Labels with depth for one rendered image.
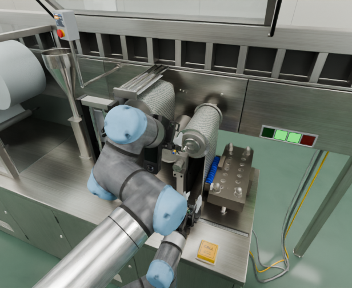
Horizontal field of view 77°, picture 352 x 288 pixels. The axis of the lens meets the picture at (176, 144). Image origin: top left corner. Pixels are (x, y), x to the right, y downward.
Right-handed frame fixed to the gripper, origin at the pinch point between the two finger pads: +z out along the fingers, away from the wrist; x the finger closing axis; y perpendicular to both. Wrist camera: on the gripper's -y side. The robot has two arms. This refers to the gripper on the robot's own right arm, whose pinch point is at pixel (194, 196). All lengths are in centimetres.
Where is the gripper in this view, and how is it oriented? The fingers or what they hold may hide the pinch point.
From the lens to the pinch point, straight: 93.4
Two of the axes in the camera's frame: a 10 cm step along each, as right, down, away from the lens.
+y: 0.0, -8.0, -5.9
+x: -9.3, -2.2, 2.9
